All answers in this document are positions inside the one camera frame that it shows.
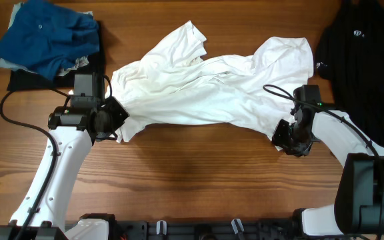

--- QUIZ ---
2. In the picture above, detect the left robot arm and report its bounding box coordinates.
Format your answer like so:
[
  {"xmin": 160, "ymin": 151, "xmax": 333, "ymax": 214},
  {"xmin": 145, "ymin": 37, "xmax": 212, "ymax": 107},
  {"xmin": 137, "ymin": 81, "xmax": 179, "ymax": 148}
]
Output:
[{"xmin": 0, "ymin": 95, "xmax": 129, "ymax": 240}]

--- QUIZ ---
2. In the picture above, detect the light grey folded garment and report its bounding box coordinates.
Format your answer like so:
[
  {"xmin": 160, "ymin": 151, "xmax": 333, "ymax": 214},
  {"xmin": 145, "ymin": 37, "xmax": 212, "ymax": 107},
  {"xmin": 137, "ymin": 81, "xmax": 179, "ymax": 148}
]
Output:
[{"xmin": 0, "ymin": 2, "xmax": 90, "ymax": 77}]

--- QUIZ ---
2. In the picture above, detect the white t-shirt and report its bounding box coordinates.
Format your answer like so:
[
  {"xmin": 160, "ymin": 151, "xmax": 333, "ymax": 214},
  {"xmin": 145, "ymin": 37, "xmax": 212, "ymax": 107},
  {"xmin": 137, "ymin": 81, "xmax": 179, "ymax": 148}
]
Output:
[{"xmin": 111, "ymin": 22, "xmax": 313, "ymax": 142}]

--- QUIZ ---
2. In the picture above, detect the left grey rail clip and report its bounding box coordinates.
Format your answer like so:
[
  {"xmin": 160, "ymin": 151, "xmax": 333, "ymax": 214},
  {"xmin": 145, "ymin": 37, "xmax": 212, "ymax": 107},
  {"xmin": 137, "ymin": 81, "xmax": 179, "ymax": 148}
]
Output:
[{"xmin": 156, "ymin": 220, "xmax": 167, "ymax": 235}]

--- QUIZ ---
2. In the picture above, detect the right grey rail clip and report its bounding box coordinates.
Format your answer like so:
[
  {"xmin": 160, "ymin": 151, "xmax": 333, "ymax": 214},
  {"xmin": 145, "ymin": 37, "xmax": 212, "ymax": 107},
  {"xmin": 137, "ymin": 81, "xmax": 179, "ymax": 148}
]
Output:
[{"xmin": 231, "ymin": 218, "xmax": 244, "ymax": 235}]

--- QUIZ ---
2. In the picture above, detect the black t-shirt with logo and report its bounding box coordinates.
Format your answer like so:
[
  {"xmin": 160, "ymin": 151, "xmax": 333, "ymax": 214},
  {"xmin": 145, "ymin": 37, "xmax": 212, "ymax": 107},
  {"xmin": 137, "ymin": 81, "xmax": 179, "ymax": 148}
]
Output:
[{"xmin": 315, "ymin": 0, "xmax": 384, "ymax": 147}]

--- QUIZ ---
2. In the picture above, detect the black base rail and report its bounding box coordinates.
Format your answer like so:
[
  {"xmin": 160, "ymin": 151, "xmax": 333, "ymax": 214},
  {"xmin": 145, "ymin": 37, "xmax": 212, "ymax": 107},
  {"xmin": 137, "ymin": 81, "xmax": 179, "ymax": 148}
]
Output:
[{"xmin": 65, "ymin": 218, "xmax": 299, "ymax": 240}]

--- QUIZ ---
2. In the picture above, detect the black folded garment left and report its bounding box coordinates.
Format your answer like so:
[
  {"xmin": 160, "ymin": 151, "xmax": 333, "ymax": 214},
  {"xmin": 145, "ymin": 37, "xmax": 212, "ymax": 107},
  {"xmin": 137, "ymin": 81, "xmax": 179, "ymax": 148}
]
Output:
[{"xmin": 7, "ymin": 21, "xmax": 106, "ymax": 91}]

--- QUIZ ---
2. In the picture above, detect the blue polo shirt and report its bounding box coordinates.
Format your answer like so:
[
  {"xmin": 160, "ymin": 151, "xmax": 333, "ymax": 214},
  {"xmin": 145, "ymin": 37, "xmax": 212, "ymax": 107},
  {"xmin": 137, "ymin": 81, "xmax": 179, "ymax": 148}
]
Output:
[{"xmin": 0, "ymin": 1, "xmax": 99, "ymax": 81}]

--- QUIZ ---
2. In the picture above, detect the grey rail clip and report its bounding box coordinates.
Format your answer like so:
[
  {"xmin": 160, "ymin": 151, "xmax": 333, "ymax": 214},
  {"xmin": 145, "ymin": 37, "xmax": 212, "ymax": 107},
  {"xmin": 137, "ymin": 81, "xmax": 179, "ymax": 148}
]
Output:
[
  {"xmin": 231, "ymin": 218, "xmax": 244, "ymax": 235},
  {"xmin": 156, "ymin": 220, "xmax": 167, "ymax": 235}
]

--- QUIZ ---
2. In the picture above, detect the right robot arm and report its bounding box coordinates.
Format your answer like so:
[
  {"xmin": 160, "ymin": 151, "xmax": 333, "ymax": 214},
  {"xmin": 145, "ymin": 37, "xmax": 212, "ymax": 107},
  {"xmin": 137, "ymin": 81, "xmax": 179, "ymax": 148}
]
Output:
[{"xmin": 272, "ymin": 107, "xmax": 384, "ymax": 238}]

